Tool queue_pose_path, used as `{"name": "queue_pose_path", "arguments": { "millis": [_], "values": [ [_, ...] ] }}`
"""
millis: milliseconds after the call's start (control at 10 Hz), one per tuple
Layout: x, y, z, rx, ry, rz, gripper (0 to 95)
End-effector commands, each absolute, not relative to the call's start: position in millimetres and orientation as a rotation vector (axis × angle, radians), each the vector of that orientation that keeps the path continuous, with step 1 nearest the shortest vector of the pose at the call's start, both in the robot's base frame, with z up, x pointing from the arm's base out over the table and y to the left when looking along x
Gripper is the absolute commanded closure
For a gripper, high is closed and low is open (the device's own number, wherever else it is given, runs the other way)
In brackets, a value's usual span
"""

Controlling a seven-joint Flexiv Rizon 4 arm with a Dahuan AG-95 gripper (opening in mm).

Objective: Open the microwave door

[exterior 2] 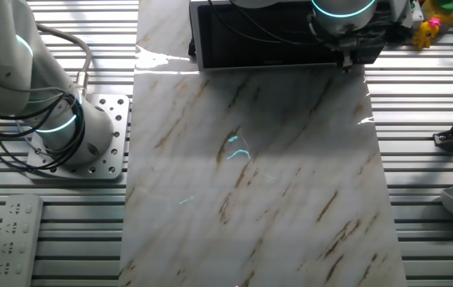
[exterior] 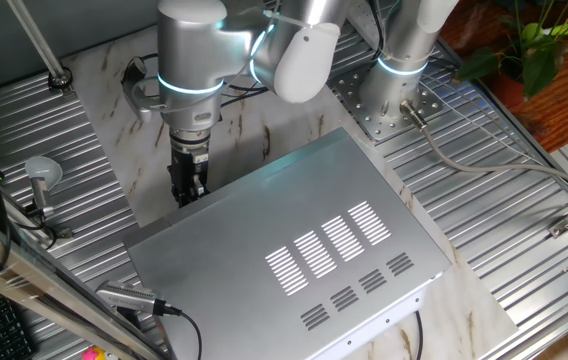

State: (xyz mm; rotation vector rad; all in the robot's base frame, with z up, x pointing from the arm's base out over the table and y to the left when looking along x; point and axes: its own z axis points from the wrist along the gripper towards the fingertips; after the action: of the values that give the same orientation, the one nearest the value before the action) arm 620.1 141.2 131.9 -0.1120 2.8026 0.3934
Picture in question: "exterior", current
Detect slanted aluminium pole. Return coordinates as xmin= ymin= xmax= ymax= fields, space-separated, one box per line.
xmin=5 ymin=0 xmax=76 ymax=99

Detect colourful plastic toy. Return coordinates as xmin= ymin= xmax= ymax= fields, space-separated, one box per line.
xmin=79 ymin=344 xmax=120 ymax=360

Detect grey cable with metal connector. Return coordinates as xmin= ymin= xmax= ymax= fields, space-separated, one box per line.
xmin=398 ymin=98 xmax=568 ymax=201

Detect black looped cable bundle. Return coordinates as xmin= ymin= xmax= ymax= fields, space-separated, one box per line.
xmin=369 ymin=0 xmax=386 ymax=59

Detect thin black wrist camera cable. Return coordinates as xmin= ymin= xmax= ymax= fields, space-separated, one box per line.
xmin=221 ymin=82 xmax=271 ymax=107

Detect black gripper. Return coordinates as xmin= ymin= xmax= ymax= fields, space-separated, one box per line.
xmin=166 ymin=146 xmax=211 ymax=209

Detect white marble pattern mat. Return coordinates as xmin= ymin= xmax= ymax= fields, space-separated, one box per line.
xmin=61 ymin=22 xmax=520 ymax=360

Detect black microwave power cable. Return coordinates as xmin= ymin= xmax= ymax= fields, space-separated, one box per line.
xmin=413 ymin=309 xmax=425 ymax=360

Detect perforated aluminium robot base plate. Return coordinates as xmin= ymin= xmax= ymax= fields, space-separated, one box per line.
xmin=331 ymin=62 xmax=448 ymax=144

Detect small steel corner bracket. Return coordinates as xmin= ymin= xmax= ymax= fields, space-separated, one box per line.
xmin=547 ymin=217 xmax=568 ymax=239

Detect silver microwave oven body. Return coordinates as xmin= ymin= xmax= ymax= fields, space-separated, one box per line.
xmin=122 ymin=127 xmax=454 ymax=360

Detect silver ribbed depth camera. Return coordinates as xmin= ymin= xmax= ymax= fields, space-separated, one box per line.
xmin=95 ymin=279 xmax=158 ymax=317

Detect reddish brown wooden stand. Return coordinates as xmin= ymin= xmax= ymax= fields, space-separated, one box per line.
xmin=438 ymin=0 xmax=568 ymax=154

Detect wrist camera with silver bracket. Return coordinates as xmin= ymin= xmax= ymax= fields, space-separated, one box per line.
xmin=121 ymin=55 xmax=164 ymax=124

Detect aluminium frame beam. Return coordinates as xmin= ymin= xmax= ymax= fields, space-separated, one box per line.
xmin=0 ymin=202 xmax=175 ymax=360

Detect black depth camera cable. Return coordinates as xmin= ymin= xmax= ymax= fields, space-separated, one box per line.
xmin=153 ymin=298 xmax=204 ymax=360

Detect green potted plant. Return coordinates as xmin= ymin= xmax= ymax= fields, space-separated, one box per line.
xmin=456 ymin=0 xmax=568 ymax=101

